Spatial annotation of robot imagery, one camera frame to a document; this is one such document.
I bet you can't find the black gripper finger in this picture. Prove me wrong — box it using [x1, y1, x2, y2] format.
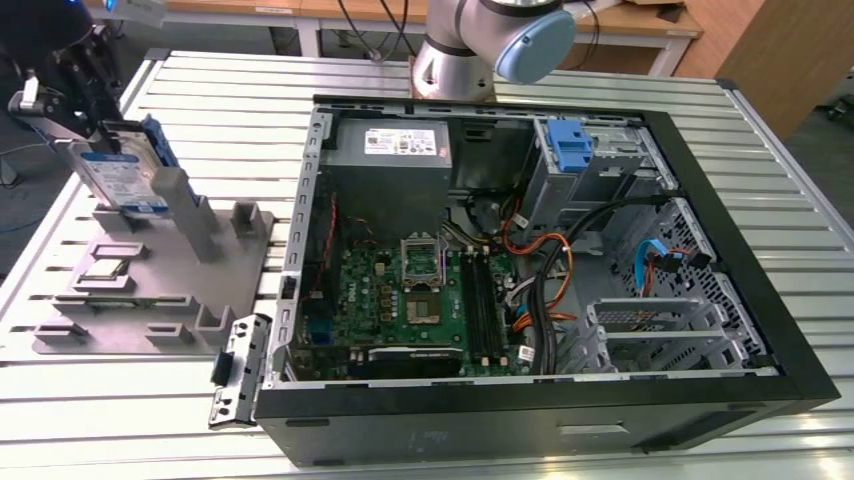
[65, 25, 125, 155]

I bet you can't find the hard disk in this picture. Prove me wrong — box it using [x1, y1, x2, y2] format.
[62, 113, 202, 217]

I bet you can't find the blue data wire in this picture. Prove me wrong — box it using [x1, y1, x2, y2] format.
[635, 238, 672, 301]

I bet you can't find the orange red power wire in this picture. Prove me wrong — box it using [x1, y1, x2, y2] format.
[656, 247, 712, 275]

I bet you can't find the metal disk bay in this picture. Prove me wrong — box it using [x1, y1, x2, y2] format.
[583, 297, 768, 375]

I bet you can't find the silver CPU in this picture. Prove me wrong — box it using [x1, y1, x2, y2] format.
[78, 259, 128, 282]

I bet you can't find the grey parts rack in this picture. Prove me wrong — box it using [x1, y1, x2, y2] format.
[30, 167, 276, 357]

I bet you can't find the green RAM stick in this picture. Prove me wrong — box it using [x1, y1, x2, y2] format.
[56, 297, 189, 310]

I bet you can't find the grey power supply unit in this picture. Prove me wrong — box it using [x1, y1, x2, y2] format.
[320, 118, 456, 241]

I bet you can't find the green motherboard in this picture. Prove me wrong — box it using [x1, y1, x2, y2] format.
[292, 234, 536, 380]

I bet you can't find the metal socket cover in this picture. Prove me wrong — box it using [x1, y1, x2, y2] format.
[397, 234, 447, 292]

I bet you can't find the metal expansion slot latch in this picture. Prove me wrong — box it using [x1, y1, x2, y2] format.
[206, 312, 274, 431]

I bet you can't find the CPU socket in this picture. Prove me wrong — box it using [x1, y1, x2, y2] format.
[404, 291, 451, 327]

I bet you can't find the black RAM slot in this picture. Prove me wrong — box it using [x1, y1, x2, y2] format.
[488, 247, 512, 365]
[479, 247, 504, 365]
[460, 247, 485, 365]
[468, 247, 495, 365]

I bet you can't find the blue drive latch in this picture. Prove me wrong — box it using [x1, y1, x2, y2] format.
[543, 119, 596, 175]

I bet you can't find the black graphics card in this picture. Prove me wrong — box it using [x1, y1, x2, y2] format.
[345, 344, 467, 381]

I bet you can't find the metal optical drive cage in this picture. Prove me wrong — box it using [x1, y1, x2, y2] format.
[523, 115, 680, 237]

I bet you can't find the black PC case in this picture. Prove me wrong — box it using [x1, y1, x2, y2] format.
[252, 93, 840, 469]

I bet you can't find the tan wooden cabinet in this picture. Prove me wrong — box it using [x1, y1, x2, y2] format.
[716, 0, 854, 142]

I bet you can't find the black chair base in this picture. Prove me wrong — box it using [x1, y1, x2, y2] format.
[814, 91, 854, 121]

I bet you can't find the wooden desk white frame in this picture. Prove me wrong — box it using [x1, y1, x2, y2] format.
[317, 0, 705, 77]
[162, 0, 323, 57]

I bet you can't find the thin red wire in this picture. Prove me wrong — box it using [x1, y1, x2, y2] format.
[306, 192, 340, 302]

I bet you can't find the yellow black power cable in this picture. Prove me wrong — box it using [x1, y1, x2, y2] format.
[440, 218, 500, 250]

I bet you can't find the wire locking lever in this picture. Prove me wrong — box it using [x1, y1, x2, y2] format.
[440, 233, 453, 296]

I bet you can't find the orange yellow wire bundle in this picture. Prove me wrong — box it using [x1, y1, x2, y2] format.
[499, 230, 580, 335]

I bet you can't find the black cable bundle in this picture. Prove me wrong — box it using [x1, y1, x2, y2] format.
[535, 196, 669, 376]

